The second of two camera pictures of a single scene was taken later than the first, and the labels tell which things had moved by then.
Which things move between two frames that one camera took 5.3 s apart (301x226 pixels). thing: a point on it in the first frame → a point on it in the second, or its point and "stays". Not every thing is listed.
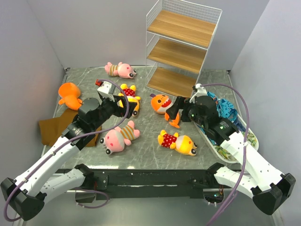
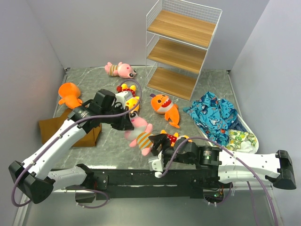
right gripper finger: (173, 111) → (165, 142)
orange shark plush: (70, 93) stays
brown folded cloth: (51, 129) stays
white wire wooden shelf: (178, 34) stays
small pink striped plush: (123, 70) stays
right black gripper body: (188, 112) → (169, 154)
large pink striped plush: (114, 140) → (141, 135)
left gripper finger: (122, 98) → (128, 125)
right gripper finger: (179, 103) → (156, 139)
